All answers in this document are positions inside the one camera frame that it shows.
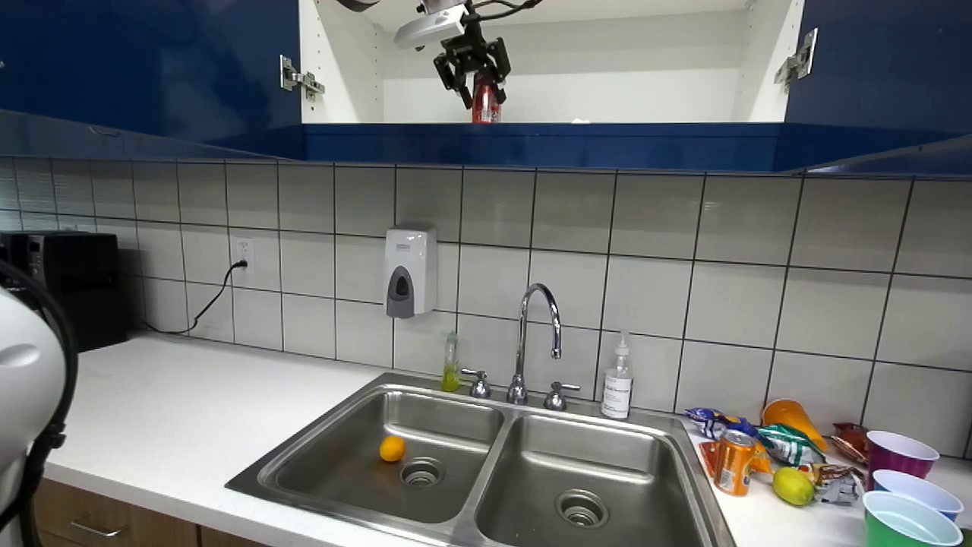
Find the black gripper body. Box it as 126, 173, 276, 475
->
444, 13, 503, 71

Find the stainless steel double sink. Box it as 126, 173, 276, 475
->
226, 370, 738, 547

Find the metal sink drain strainer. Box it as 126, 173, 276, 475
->
557, 488, 611, 531
398, 451, 444, 488

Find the metal cabinet hinge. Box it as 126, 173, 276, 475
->
774, 27, 820, 86
276, 54, 328, 103

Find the chrome faucet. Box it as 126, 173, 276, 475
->
503, 280, 568, 408

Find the green dish soap bottle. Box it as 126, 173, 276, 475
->
436, 332, 465, 396

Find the clear pump soap bottle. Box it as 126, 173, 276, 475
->
597, 332, 638, 423

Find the small orange fruit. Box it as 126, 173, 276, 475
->
377, 435, 411, 467

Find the blue snack bag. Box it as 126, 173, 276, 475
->
682, 405, 756, 439

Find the black countertop appliance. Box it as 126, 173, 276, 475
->
0, 227, 135, 353

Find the orange snack bag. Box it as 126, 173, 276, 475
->
703, 435, 733, 487

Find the orange toy squash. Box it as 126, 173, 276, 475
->
758, 399, 832, 451

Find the green snack bag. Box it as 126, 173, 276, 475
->
756, 423, 827, 467

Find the dark red packet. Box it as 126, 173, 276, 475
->
828, 418, 874, 467

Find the yellow-green toy fruit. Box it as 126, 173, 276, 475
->
772, 466, 820, 510

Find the silver foil wrapper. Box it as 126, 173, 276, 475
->
815, 466, 870, 506

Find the wooden base cabinet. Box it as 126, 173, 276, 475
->
34, 479, 266, 547

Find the purple plastic cup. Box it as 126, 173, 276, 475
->
866, 427, 943, 479

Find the blue plastic cup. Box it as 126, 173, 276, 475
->
870, 467, 967, 523

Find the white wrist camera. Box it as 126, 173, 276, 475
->
392, 4, 470, 51

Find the open white wall cabinet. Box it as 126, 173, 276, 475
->
215, 0, 961, 177

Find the white wall soap dispenser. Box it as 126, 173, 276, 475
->
383, 227, 440, 322

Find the white wall power outlet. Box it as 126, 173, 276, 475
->
228, 235, 254, 291

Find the chrome faucet handle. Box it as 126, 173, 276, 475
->
540, 380, 584, 412
460, 368, 495, 402

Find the black power cord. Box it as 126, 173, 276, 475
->
180, 258, 253, 338

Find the metal drawer handle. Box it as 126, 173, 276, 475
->
70, 519, 132, 541

